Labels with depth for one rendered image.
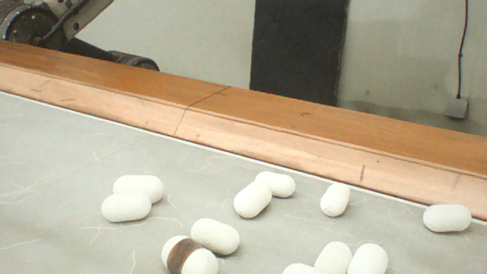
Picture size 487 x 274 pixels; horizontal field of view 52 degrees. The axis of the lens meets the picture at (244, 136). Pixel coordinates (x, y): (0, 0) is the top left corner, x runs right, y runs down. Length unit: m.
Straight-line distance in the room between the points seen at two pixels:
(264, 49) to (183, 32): 0.48
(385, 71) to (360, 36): 0.20
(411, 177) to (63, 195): 0.27
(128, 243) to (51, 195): 0.09
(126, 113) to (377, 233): 0.28
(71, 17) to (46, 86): 0.40
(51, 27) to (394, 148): 0.69
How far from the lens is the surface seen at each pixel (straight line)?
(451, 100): 2.33
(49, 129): 0.52
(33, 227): 0.36
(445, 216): 0.36
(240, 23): 2.52
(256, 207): 0.34
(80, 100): 0.56
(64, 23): 0.98
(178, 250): 0.29
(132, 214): 0.34
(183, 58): 2.72
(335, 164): 0.42
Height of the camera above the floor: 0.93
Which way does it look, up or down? 23 degrees down
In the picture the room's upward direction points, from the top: 3 degrees clockwise
